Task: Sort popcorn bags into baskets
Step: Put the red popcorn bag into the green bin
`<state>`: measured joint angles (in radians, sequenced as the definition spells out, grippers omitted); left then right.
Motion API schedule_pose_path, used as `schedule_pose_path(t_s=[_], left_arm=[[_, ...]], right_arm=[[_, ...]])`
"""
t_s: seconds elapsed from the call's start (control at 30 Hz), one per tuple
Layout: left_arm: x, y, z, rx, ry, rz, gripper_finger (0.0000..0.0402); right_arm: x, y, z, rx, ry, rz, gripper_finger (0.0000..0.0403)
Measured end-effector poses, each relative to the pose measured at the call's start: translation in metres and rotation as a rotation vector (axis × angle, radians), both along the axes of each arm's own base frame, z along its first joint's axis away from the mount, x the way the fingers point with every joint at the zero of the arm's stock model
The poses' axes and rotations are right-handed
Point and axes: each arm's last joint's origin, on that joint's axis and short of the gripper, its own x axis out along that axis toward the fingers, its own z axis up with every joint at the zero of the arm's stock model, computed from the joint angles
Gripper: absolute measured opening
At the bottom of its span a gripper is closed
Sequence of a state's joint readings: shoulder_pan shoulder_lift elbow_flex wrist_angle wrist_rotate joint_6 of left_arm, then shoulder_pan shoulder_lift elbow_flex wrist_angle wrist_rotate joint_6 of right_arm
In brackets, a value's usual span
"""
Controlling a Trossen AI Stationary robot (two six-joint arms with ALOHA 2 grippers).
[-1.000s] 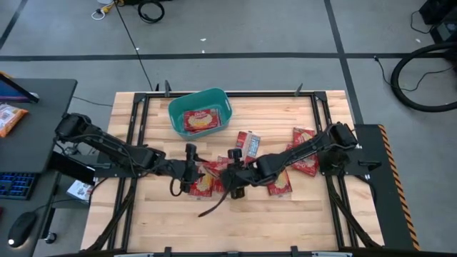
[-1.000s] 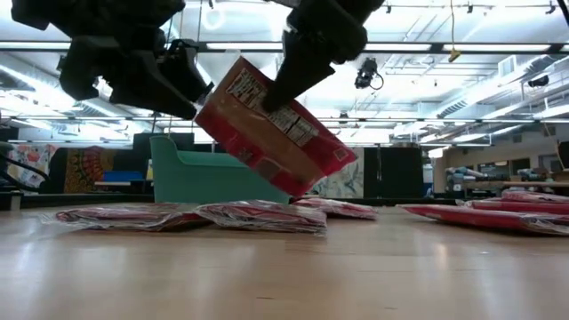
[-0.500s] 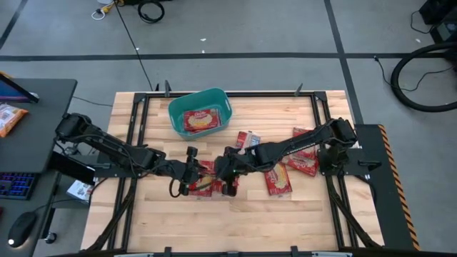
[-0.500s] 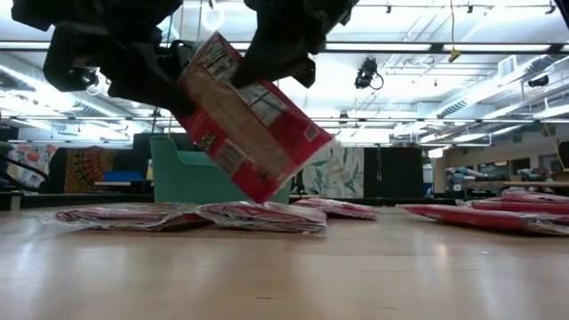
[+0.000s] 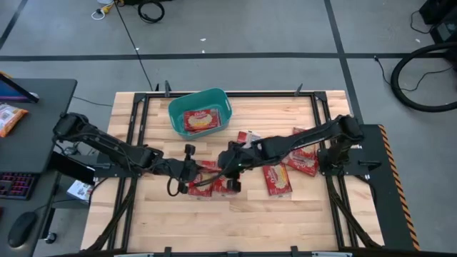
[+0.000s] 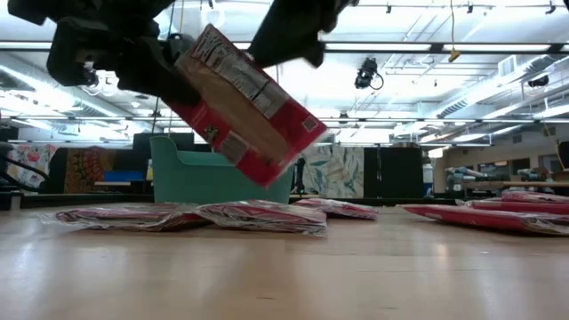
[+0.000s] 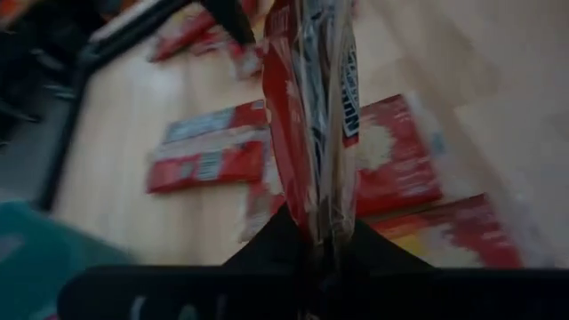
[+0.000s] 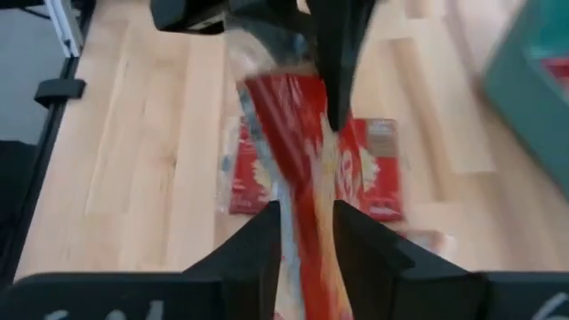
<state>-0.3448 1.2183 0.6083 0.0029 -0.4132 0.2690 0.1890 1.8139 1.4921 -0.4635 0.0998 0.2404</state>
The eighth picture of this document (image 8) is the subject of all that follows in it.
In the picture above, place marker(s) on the red popcorn bag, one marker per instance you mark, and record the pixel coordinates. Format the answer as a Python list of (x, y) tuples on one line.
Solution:
[(382, 186), (558, 71), (289, 133)]

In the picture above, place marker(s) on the black frame clamp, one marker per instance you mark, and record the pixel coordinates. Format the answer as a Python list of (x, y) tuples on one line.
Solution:
[(60, 91)]

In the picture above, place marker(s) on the teal plastic basket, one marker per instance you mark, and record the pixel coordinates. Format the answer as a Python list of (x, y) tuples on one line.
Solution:
[(529, 102)]

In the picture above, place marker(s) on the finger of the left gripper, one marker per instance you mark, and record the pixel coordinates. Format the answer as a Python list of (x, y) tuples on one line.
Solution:
[(340, 66)]

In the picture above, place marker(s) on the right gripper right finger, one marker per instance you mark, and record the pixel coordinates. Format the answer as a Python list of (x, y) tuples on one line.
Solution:
[(382, 284)]

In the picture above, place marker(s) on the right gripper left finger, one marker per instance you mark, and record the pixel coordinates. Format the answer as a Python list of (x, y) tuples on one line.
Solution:
[(249, 275)]

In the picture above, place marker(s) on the black metal table frame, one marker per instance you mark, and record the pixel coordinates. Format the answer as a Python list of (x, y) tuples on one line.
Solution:
[(22, 222)]

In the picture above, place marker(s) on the silver aluminium bar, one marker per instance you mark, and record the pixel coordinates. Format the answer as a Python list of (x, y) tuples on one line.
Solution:
[(64, 26)]

